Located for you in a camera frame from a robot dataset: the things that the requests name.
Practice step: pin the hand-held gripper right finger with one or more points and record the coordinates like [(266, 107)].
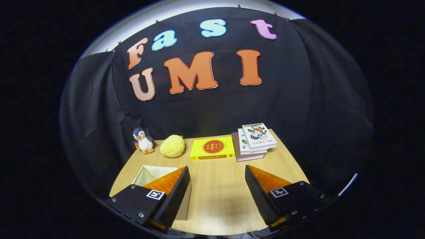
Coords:
[(257, 196)]

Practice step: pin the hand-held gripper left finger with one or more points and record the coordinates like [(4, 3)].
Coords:
[(174, 199)]

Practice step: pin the beige fabric storage box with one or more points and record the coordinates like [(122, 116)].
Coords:
[(152, 172)]

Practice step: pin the yellow round plush toy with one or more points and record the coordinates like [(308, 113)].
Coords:
[(172, 146)]

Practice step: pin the illustrated white book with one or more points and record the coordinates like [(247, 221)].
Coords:
[(259, 134), (242, 142)]

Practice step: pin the penguin plush toy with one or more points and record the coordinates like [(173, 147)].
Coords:
[(144, 142)]

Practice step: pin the yellow book with red circle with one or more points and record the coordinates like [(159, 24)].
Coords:
[(212, 146)]

